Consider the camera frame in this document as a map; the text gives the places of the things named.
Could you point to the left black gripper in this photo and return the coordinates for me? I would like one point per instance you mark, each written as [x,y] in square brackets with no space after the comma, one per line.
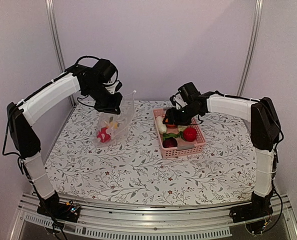
[111,108]

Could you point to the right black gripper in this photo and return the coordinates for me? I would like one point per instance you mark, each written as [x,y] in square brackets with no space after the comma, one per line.
[173,118]

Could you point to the white radish toy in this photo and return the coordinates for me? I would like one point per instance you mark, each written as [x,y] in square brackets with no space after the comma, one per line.
[162,128]

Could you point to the yellow lemon toy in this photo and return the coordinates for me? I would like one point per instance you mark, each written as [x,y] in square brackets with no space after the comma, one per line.
[113,125]

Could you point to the clear zip top bag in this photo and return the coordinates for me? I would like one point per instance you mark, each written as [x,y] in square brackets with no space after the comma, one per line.
[127,107]

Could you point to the red apple toy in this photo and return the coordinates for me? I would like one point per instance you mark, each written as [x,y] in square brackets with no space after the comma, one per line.
[190,134]

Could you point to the pink perforated plastic basket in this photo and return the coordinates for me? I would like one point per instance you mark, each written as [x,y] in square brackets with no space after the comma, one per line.
[183,147]

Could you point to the orange tangerine toy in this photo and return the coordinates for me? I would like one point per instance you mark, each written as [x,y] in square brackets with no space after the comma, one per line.
[168,125]

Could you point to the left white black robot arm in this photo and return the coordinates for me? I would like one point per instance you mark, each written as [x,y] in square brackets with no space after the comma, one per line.
[100,82]

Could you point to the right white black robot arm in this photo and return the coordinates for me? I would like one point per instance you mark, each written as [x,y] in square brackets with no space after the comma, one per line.
[265,127]

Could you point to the floral patterned table mat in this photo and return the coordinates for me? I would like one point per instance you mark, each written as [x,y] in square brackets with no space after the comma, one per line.
[133,170]

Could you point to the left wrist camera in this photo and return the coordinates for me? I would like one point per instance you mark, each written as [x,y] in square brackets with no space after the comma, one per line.
[115,87]

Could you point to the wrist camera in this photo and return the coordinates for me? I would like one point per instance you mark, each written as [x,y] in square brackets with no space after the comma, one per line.
[177,101]
[115,87]

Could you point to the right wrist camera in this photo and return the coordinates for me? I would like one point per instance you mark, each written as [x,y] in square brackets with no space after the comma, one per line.
[177,101]

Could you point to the right aluminium vertical post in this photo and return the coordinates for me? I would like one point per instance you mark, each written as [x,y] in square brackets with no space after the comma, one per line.
[251,46]

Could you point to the aluminium vertical post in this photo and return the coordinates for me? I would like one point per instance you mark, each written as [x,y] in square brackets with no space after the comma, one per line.
[251,46]
[50,10]

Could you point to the aluminium front rail frame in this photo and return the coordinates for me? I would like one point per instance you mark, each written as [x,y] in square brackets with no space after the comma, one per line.
[105,220]

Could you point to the left aluminium vertical post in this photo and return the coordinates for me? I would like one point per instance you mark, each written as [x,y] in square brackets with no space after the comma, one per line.
[50,10]

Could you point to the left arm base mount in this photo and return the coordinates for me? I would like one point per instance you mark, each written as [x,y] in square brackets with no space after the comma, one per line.
[68,211]

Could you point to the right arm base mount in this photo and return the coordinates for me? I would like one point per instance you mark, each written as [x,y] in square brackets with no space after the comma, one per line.
[255,216]

